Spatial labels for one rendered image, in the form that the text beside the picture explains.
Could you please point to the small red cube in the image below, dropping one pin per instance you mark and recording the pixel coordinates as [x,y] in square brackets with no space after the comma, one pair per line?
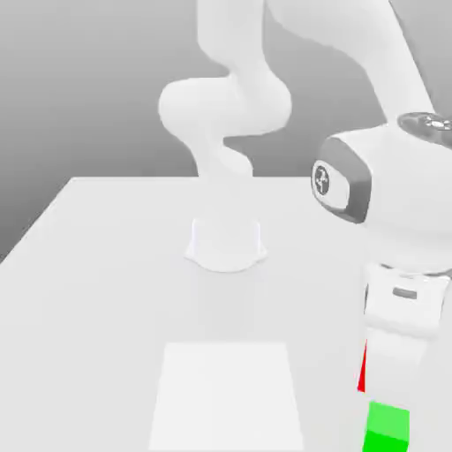
[361,381]

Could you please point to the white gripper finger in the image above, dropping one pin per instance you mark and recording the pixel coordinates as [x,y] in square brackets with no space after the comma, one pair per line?
[392,367]

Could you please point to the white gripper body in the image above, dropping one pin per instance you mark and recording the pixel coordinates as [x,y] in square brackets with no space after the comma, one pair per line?
[406,314]

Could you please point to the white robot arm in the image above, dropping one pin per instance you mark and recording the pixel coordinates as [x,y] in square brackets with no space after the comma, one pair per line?
[226,106]

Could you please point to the small green cube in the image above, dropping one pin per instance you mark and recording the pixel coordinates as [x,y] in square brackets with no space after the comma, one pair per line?
[386,423]

